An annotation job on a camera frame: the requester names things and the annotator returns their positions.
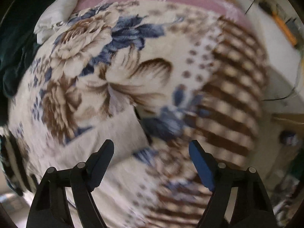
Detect floral fleece blanket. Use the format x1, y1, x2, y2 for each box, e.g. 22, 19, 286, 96
7, 0, 267, 227

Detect white pillow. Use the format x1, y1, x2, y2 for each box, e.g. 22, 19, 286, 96
33, 0, 78, 45

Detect dark teal garment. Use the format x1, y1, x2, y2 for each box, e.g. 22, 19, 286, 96
1, 0, 55, 98

